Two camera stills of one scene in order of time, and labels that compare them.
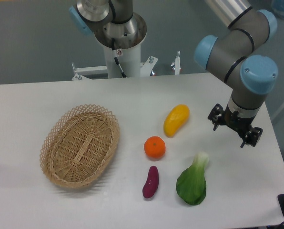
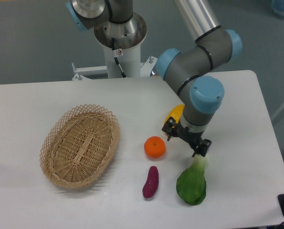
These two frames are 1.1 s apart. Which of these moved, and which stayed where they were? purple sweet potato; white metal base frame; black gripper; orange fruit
Moved: black gripper
Stayed: purple sweet potato; orange fruit; white metal base frame
